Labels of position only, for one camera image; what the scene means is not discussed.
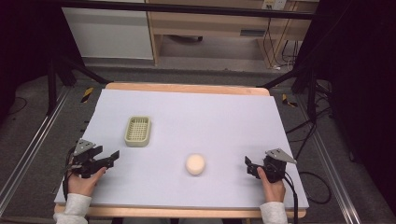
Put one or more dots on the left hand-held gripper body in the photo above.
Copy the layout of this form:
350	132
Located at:
83	161

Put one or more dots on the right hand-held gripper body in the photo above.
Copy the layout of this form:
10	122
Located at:
275	168

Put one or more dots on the round cream soap bar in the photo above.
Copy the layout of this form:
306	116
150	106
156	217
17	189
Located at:
195	164

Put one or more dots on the person's right hand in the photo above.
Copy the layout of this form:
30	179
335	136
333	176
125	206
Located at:
274	189

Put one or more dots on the person's left hand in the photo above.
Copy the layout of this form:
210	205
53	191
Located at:
81	184

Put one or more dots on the yellow black floor tape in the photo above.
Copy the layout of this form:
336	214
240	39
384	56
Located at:
289	101
87	94

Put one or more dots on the white table sheet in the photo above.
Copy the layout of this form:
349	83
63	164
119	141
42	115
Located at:
193	124

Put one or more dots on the black metal stand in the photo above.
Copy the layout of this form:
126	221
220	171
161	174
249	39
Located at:
311	93
51	87

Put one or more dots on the wooden table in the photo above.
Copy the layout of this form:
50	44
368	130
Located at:
186	87

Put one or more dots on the white cabinet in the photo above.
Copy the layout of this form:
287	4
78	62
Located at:
109	34

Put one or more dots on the dark curtain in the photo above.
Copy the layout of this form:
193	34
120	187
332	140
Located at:
28	40
361	77

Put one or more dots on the light wooden desk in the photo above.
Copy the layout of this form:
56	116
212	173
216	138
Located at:
211	23

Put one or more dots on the white power strip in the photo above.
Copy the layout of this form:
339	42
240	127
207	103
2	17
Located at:
274	4

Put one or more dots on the metal floor rail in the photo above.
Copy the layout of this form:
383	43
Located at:
336	180
28	155

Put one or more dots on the black horizontal frame bar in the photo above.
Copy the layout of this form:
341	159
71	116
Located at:
186	8

